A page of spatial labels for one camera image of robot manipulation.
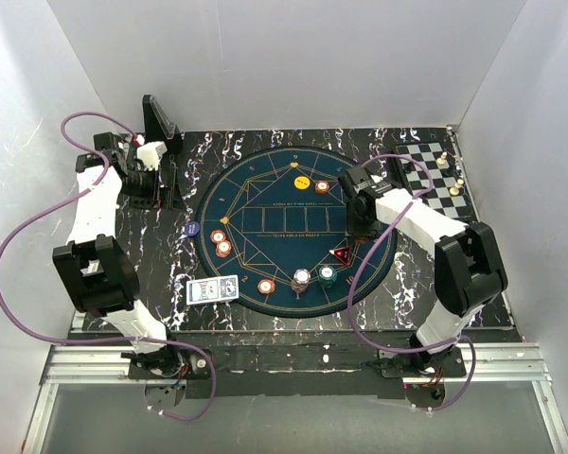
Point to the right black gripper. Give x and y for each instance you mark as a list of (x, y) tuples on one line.
[(355, 230)]

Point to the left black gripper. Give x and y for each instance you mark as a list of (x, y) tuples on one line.
[(168, 198)]

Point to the orange big blind button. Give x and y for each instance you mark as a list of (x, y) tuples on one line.
[(302, 182)]

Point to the purple small blind button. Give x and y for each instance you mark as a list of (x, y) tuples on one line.
[(192, 228)]

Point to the white-blue poker chip stack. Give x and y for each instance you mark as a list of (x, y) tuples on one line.
[(301, 279)]

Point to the orange poker chip stack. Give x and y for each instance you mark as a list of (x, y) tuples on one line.
[(266, 286)]

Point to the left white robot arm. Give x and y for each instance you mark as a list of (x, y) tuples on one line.
[(97, 274)]

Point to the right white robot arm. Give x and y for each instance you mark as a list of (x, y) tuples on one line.
[(469, 270)]

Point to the black chess pawn upper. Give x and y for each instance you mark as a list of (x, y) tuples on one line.
[(408, 167)]

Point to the black card shoe stand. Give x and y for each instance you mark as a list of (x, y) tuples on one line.
[(159, 127)]

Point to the cream chess piece tall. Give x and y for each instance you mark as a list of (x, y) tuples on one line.
[(442, 159)]

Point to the black white chess board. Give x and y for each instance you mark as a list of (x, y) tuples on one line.
[(449, 195)]

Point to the round blue poker mat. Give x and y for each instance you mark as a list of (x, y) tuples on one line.
[(276, 229)]

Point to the green poker chip stack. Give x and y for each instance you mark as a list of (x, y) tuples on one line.
[(327, 276)]

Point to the blue playing card deck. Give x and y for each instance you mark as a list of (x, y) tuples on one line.
[(212, 290)]

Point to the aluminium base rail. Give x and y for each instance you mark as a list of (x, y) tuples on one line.
[(306, 398)]

